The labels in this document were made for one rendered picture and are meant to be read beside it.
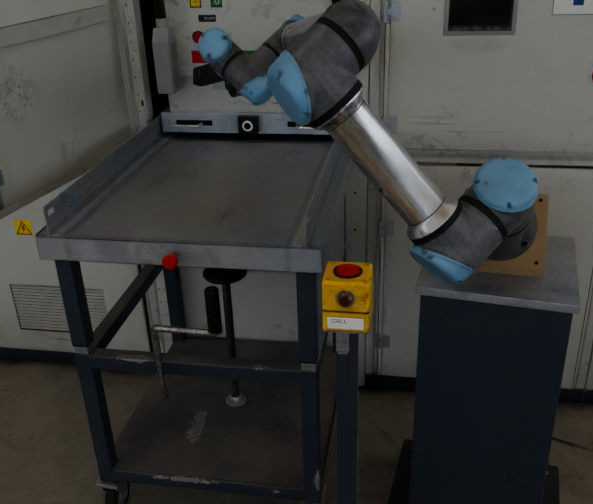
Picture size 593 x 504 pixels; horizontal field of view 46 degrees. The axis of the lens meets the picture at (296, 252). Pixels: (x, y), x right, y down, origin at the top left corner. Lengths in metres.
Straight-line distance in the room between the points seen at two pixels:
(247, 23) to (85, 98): 0.49
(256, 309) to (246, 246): 0.90
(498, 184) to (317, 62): 0.41
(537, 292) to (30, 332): 1.80
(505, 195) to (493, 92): 0.67
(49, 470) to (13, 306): 0.65
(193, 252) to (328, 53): 0.51
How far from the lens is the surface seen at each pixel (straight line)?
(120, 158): 1.89
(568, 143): 2.02
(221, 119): 2.09
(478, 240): 1.31
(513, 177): 1.35
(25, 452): 2.35
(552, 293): 1.48
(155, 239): 1.48
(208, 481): 1.86
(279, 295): 2.25
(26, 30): 1.79
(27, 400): 2.56
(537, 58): 1.95
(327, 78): 1.20
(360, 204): 2.07
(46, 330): 2.62
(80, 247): 1.55
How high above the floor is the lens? 1.45
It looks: 26 degrees down
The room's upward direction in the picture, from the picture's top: 2 degrees counter-clockwise
